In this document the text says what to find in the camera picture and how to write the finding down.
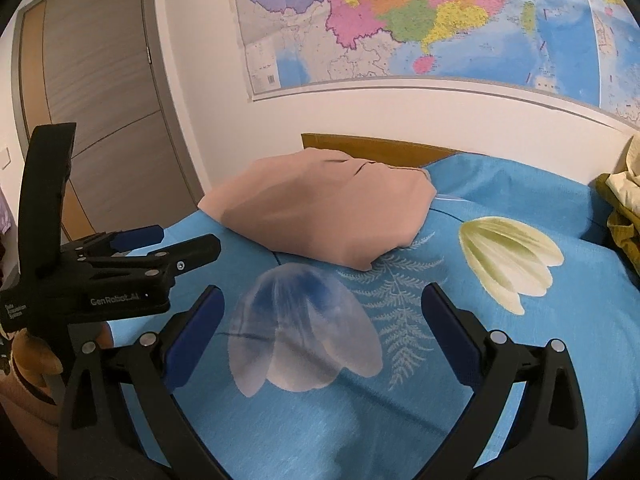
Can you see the cream garment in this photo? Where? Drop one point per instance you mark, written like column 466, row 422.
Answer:
column 627, row 185

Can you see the grey-brown door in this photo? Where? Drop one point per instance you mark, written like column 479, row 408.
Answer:
column 110, row 85

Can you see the white wall switch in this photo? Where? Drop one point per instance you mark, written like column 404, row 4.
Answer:
column 4, row 158

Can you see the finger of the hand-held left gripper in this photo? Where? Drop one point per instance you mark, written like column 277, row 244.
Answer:
column 140, row 235
column 195, row 252

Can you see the person's left hand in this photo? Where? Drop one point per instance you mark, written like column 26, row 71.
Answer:
column 32, row 357

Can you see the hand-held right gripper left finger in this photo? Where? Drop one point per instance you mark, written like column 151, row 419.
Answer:
column 200, row 330

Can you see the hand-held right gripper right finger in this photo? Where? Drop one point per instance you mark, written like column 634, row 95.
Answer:
column 447, row 332

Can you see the mustard garment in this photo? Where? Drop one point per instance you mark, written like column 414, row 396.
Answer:
column 625, row 235

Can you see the colourful wall map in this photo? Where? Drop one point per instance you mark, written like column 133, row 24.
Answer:
column 400, row 10

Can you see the wooden headboard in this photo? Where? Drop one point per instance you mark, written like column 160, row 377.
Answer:
column 390, row 152

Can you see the blue floral blanket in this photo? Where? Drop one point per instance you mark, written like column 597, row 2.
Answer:
column 350, row 410

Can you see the pink zip jacket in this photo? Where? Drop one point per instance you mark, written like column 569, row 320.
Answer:
column 320, row 210

